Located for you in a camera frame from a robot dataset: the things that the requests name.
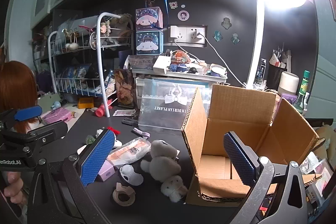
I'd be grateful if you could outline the blue cartoon dog box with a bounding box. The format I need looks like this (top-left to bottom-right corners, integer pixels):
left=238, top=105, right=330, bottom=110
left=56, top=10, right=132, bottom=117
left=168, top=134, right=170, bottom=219
left=136, top=30, right=164, bottom=55

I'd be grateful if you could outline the beige tape roll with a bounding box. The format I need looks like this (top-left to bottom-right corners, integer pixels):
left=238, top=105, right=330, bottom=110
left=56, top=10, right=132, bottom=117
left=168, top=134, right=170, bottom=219
left=113, top=182, right=135, bottom=205

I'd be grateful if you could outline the white cat plush red bow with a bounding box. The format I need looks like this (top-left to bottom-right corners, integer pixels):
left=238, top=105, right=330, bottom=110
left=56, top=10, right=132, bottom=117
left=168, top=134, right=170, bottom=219
left=96, top=126, right=123, bottom=149

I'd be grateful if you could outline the orange-haired figurine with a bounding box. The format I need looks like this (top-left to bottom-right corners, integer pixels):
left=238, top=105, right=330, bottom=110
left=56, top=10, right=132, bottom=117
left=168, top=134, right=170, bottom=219
left=173, top=50, right=191, bottom=64

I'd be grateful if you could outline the green glass bottle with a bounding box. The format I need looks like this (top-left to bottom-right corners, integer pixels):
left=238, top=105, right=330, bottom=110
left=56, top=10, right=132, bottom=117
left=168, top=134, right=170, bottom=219
left=293, top=70, right=311, bottom=114

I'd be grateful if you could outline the white wire rack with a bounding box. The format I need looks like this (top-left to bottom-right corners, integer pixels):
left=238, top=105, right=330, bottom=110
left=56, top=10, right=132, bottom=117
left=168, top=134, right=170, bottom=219
left=48, top=12, right=134, bottom=118

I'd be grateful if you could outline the white wall socket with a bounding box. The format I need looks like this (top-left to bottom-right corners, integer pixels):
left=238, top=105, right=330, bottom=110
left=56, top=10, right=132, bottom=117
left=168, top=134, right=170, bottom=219
left=167, top=25, right=206, bottom=44

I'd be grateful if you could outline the glass jar with pens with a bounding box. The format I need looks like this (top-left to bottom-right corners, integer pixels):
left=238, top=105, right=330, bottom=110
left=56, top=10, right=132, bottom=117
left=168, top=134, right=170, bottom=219
left=253, top=57, right=267, bottom=90

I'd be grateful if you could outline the bundle of pens and cards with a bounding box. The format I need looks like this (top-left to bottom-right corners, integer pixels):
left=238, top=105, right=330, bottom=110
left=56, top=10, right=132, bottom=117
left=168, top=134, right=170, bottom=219
left=270, top=43, right=293, bottom=68

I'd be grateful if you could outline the pink bottle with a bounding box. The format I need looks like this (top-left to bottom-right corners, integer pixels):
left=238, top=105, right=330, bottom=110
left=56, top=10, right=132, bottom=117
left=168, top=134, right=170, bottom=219
left=95, top=99, right=117, bottom=117

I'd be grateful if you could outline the clear acrylic box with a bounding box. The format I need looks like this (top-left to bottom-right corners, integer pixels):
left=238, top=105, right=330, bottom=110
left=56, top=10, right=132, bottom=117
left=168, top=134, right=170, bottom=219
left=127, top=55, right=160, bottom=69

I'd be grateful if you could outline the small white packet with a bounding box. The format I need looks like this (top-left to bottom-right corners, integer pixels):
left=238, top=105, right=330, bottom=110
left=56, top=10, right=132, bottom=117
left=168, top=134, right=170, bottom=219
left=113, top=109, right=137, bottom=117

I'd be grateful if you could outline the tan plush cushion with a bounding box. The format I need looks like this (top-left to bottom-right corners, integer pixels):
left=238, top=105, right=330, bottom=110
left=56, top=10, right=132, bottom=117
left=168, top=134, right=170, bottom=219
left=314, top=124, right=336, bottom=161

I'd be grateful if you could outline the white power cable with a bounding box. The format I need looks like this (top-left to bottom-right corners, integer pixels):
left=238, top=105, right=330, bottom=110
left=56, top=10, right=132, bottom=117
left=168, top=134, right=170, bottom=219
left=199, top=34, right=247, bottom=88

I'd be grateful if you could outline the white power adapter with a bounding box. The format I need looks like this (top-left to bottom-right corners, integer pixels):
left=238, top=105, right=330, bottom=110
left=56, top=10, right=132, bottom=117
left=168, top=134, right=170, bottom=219
left=153, top=56, right=172, bottom=74

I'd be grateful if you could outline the grey plush toy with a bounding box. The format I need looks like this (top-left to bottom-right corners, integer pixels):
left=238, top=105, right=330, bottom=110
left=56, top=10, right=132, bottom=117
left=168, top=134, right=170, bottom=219
left=140, top=139, right=181, bottom=180

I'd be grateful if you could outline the white cylinder humidifier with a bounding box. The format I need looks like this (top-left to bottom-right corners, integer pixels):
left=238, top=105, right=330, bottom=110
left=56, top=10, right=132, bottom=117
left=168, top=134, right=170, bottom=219
left=278, top=71, right=300, bottom=95

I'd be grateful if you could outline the cream fluffy plush toy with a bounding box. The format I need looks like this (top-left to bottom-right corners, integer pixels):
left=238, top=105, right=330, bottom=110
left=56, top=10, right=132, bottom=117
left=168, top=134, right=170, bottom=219
left=161, top=175, right=188, bottom=203

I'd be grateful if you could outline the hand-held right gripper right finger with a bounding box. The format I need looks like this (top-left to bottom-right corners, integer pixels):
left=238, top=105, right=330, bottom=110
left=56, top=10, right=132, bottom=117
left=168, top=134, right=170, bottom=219
left=223, top=131, right=310, bottom=224

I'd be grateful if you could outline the dark blue toy hat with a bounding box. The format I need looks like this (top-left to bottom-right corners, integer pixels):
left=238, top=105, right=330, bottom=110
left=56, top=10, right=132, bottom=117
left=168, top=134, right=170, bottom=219
left=169, top=64, right=188, bottom=72

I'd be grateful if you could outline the small lilac box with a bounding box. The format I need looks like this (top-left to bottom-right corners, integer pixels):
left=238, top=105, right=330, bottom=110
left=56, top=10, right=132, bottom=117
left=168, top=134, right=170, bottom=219
left=98, top=161, right=114, bottom=182

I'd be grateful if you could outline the white pump bottle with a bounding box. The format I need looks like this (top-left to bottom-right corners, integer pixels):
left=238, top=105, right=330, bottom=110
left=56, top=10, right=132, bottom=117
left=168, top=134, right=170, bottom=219
left=302, top=93, right=310, bottom=117

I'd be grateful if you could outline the pink cartoon dog box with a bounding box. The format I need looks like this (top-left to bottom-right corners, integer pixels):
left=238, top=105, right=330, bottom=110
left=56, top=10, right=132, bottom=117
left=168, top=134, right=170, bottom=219
left=135, top=7, right=164, bottom=31

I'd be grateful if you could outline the black mesh pen holder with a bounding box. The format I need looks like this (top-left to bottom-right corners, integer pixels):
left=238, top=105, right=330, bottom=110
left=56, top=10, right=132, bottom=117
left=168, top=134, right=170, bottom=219
left=268, top=64, right=288, bottom=90

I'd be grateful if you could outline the illustrated art card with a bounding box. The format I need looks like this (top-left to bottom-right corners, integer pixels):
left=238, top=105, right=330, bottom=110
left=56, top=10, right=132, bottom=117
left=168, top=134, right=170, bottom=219
left=114, top=69, right=135, bottom=109

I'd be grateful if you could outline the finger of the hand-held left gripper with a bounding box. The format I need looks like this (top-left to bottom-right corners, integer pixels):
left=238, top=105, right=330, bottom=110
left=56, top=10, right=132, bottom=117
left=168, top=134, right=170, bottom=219
left=0, top=105, right=43, bottom=132
left=26, top=120, right=69, bottom=146

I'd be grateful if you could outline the purple printed box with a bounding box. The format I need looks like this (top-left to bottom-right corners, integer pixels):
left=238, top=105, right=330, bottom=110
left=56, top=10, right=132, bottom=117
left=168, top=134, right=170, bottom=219
left=280, top=93, right=298, bottom=105

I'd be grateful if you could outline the brown cardboard box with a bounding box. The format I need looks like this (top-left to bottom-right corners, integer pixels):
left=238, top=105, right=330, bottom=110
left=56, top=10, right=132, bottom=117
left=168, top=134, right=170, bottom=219
left=181, top=84, right=319, bottom=207

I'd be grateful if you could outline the person's reddish hair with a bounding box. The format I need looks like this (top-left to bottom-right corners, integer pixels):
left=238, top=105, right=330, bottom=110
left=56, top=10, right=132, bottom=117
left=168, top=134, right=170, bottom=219
left=0, top=61, right=38, bottom=132

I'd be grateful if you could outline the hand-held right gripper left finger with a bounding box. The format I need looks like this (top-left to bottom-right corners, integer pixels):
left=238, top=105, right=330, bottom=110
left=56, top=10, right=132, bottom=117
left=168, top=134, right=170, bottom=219
left=28, top=129, right=116, bottom=224

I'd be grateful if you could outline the clear gift bag white bow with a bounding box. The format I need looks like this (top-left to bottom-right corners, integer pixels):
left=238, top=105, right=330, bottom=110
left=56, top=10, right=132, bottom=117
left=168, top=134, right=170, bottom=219
left=138, top=79, right=212, bottom=135

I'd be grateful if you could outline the person's left hand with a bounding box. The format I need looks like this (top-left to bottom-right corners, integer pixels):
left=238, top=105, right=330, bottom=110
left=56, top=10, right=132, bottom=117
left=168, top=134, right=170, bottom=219
left=3, top=172, right=28, bottom=210

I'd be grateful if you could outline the small yellow box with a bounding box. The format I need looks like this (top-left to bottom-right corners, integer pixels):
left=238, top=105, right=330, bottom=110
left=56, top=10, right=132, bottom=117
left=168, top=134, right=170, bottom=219
left=78, top=97, right=94, bottom=109

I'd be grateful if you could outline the white round plastic toy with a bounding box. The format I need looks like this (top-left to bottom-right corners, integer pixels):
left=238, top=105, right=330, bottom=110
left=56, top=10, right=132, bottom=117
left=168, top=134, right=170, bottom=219
left=119, top=164, right=143, bottom=186

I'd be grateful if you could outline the white desk lamp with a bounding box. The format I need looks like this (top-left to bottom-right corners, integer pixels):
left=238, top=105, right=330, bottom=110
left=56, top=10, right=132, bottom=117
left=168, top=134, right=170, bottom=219
left=244, top=0, right=314, bottom=89

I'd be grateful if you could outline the orange pink snack packet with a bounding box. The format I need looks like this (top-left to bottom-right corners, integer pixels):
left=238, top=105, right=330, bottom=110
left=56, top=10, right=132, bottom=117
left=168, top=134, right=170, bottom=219
left=107, top=137, right=151, bottom=167

